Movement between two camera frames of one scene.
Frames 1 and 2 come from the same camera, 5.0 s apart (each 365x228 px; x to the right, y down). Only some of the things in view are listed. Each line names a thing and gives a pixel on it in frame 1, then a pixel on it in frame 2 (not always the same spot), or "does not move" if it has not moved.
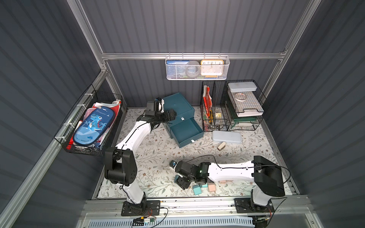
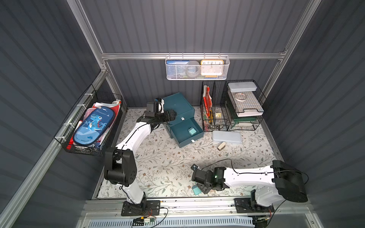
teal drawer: x=187 y=132 does not move
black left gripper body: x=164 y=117 does not move
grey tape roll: x=193 y=69 does not move
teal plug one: x=172 y=164 -> x=192 y=131
